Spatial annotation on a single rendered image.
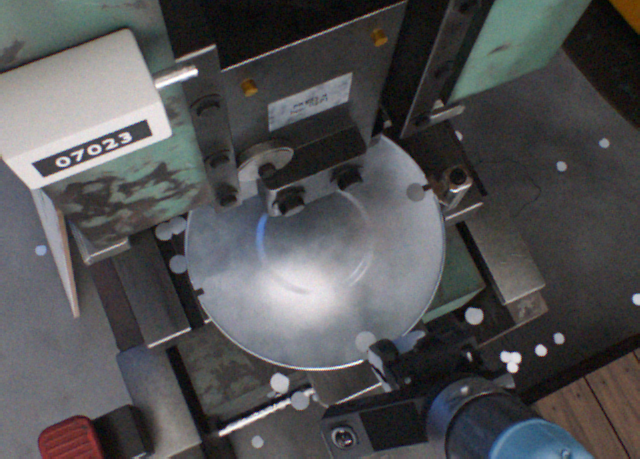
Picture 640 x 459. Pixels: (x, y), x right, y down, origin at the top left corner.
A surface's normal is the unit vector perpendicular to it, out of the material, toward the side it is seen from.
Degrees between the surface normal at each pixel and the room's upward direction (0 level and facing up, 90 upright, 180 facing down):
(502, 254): 0
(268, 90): 90
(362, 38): 90
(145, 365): 0
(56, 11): 90
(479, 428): 67
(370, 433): 39
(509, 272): 0
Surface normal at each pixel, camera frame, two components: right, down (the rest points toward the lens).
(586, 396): 0.04, -0.28
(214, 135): 0.41, 0.88
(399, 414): -0.29, 0.29
